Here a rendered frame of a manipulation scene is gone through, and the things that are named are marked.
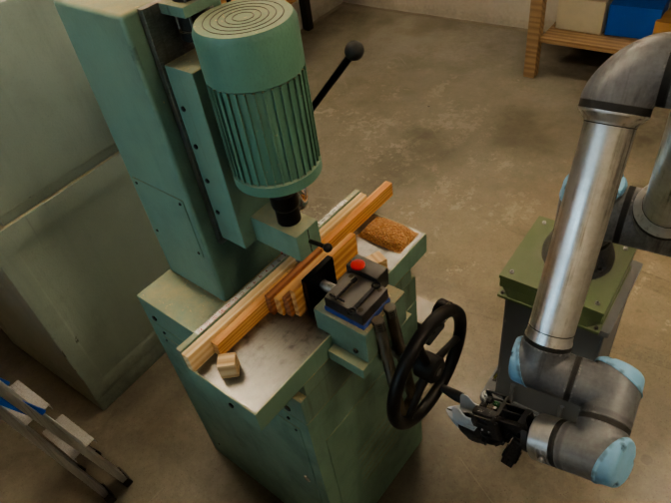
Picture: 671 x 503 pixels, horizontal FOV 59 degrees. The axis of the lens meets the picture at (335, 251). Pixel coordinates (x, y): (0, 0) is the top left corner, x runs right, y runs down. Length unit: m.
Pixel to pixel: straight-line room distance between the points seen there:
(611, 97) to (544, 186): 2.03
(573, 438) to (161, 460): 1.50
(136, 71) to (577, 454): 1.04
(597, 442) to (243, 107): 0.84
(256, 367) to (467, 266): 1.57
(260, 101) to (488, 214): 2.02
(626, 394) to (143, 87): 1.03
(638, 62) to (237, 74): 0.63
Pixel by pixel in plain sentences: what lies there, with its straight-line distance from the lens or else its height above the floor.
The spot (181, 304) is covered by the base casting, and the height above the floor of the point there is 0.80.
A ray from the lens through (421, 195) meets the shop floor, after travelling 3.01.
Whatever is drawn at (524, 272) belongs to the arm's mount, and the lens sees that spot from 1.73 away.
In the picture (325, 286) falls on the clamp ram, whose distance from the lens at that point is 1.25.
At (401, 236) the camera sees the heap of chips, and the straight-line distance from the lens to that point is 1.41.
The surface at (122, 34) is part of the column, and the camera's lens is 1.14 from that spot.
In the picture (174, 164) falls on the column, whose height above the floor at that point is 1.22.
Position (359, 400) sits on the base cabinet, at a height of 0.59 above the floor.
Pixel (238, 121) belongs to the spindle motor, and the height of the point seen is 1.36.
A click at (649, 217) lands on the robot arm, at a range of 1.54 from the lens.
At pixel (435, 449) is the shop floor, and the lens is 2.11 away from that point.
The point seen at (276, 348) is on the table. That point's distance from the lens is 1.24.
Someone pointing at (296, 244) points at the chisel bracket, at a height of 1.05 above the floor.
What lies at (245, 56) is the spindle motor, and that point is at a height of 1.48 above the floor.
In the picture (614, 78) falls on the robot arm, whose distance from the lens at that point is 1.09.
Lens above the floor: 1.86
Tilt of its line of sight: 43 degrees down
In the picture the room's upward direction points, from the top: 9 degrees counter-clockwise
